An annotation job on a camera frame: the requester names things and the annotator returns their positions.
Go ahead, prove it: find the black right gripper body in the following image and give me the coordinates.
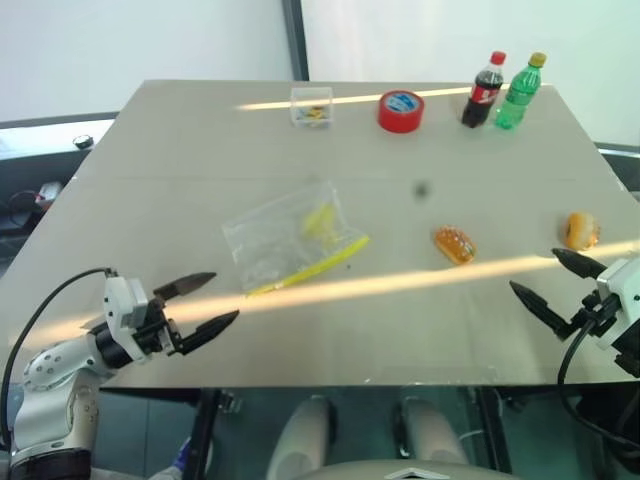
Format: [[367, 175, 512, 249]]
[[565, 288, 621, 346]]

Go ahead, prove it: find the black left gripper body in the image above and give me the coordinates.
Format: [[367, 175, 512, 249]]
[[132, 295, 189, 358]]

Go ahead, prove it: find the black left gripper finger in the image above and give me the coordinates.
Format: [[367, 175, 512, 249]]
[[179, 309, 241, 357], [152, 272, 218, 302]]

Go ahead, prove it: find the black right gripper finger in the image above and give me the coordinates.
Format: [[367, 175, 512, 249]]
[[508, 280, 572, 343], [550, 247, 609, 281]]

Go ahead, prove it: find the long sesame bread bun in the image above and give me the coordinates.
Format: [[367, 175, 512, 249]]
[[433, 225, 478, 265]]

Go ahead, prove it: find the clear zip bag yellow seal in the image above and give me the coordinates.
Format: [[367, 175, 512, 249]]
[[221, 180, 372, 298]]

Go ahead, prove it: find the yellow-orange blurry fruit-like object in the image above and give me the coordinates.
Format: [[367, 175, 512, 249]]
[[564, 211, 602, 250]]

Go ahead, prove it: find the black table leg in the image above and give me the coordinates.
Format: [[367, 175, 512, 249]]
[[473, 386, 513, 475], [191, 388, 222, 480]]

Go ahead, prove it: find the blue object under table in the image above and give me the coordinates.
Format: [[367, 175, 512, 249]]
[[168, 438, 195, 474]]

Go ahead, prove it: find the grey rounded robot leg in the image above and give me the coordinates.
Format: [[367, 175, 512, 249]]
[[266, 393, 337, 480], [398, 396, 470, 467]]

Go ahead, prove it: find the red and white device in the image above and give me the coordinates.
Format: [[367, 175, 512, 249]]
[[36, 181, 64, 204]]

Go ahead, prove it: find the green bottle yellow cap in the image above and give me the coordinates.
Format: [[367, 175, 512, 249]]
[[494, 51, 548, 131]]

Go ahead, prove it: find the cola bottle red cap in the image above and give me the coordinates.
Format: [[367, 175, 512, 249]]
[[459, 50, 508, 130]]

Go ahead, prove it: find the clear plastic box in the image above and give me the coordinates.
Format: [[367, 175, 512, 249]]
[[290, 85, 336, 131]]

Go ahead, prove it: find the grey robot torso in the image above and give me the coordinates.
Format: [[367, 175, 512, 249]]
[[298, 458, 507, 480]]

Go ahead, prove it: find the red tape roll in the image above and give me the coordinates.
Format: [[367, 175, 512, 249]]
[[376, 89, 426, 134]]

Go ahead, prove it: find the dark window pillar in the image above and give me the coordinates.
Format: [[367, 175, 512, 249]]
[[280, 0, 312, 83]]

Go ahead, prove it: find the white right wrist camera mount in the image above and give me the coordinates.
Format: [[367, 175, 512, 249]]
[[594, 258, 640, 352]]

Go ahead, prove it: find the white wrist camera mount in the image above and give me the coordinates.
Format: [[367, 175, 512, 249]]
[[594, 258, 640, 352], [102, 273, 152, 362]]

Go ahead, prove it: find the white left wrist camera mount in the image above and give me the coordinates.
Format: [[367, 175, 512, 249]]
[[102, 273, 152, 362]]

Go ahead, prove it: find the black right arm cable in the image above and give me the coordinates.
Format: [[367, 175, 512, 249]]
[[556, 319, 640, 447]]

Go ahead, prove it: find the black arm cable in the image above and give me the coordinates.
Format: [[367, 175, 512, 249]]
[[0, 267, 119, 447], [556, 319, 640, 447]]

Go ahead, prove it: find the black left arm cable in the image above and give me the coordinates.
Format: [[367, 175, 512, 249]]
[[0, 267, 119, 447]]

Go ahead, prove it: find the black coiled floor cable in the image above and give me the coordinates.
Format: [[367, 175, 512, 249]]
[[5, 190, 47, 227]]

